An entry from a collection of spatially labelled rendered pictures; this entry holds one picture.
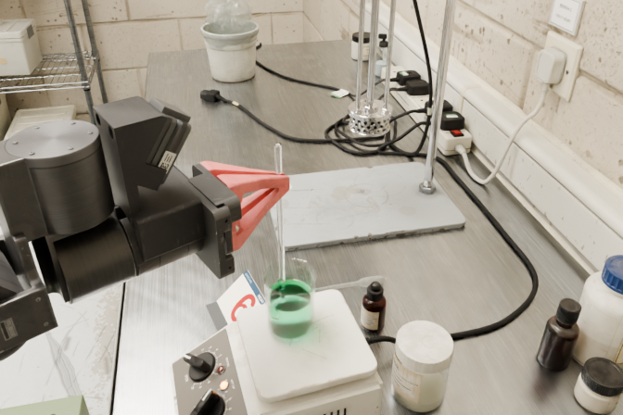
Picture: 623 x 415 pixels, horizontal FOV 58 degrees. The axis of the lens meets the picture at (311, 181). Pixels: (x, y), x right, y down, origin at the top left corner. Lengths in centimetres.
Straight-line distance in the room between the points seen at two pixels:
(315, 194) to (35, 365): 48
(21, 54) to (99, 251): 226
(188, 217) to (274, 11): 250
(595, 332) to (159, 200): 50
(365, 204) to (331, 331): 36
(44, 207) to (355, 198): 62
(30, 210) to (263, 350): 28
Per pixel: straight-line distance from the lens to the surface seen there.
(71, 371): 73
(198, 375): 62
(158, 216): 41
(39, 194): 39
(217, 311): 75
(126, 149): 39
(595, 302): 69
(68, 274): 42
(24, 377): 75
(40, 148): 39
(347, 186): 96
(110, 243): 42
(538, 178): 95
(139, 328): 75
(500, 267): 85
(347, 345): 59
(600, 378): 68
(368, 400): 59
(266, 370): 57
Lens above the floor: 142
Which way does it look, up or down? 32 degrees down
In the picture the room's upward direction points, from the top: straight up
